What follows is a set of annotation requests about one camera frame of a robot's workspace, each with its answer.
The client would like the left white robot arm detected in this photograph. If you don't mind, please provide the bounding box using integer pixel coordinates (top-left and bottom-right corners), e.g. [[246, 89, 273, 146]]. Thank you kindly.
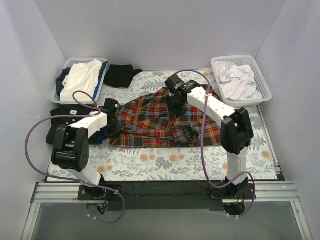
[[51, 98, 122, 200]]

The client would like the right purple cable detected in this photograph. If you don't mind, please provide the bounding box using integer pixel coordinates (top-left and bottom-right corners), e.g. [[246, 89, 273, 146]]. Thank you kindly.
[[172, 69, 257, 218]]

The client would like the black folded garment at back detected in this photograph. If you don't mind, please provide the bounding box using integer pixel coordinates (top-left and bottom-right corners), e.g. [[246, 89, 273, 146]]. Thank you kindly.
[[103, 64, 143, 88]]

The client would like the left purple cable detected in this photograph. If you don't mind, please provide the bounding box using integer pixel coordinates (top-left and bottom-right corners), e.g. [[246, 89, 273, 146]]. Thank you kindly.
[[25, 91, 126, 224]]

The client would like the left white plastic basket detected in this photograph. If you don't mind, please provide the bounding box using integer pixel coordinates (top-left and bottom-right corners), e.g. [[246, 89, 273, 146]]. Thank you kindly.
[[50, 58, 110, 106]]

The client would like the red plaid long sleeve shirt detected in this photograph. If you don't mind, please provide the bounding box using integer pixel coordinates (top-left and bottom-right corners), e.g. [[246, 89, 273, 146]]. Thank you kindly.
[[110, 87, 221, 148]]

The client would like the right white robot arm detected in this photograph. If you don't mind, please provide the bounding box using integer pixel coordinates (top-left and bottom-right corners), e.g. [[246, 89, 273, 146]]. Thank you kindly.
[[165, 74, 254, 199]]

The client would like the right white plastic basket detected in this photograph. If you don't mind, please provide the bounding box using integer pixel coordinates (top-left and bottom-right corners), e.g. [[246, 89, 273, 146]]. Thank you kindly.
[[211, 55, 272, 108]]

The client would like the white plastic basket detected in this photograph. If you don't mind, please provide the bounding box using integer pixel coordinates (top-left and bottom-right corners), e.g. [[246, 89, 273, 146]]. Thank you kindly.
[[50, 58, 110, 106], [211, 55, 272, 108]]

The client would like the purple cable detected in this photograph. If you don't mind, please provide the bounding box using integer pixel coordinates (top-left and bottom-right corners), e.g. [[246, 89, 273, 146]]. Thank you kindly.
[[25, 91, 126, 224], [172, 69, 257, 218]]

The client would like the cream white folded shirt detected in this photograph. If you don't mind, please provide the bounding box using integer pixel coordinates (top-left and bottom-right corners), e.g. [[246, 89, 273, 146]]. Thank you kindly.
[[60, 59, 103, 102]]

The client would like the black folded shirt with buttons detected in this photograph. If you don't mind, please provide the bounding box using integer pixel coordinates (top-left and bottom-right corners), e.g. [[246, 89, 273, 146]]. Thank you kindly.
[[46, 105, 97, 145]]

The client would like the blue plaid folded shirt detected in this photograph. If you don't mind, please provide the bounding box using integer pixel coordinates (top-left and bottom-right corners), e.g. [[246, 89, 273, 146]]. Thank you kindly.
[[96, 128, 107, 145]]

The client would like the crumpled white shirt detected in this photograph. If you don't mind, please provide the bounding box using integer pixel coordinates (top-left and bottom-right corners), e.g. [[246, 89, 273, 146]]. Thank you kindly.
[[214, 61, 263, 101]]

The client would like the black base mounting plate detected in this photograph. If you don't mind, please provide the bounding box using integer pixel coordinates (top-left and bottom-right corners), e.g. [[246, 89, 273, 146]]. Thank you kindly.
[[77, 181, 255, 212]]

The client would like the blue folded shirt in basket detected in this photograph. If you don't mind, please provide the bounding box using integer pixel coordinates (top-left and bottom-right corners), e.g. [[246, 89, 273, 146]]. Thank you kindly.
[[55, 61, 108, 103]]

